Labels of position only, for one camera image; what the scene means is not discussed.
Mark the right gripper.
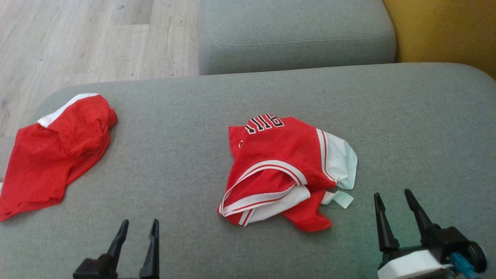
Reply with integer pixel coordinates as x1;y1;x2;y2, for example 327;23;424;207
374;189;453;279

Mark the red white basketball jersey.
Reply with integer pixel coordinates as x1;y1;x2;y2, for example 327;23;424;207
217;114;358;233

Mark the blue cable connector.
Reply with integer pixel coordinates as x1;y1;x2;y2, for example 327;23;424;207
449;252;483;279

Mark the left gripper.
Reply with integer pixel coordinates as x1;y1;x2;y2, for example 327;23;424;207
72;219;160;279

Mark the large yellow sofa backrest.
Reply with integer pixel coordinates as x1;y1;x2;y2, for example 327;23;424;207
383;0;496;81

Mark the red mesh shorts white band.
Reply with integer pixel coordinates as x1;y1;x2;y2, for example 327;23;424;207
0;93;118;222

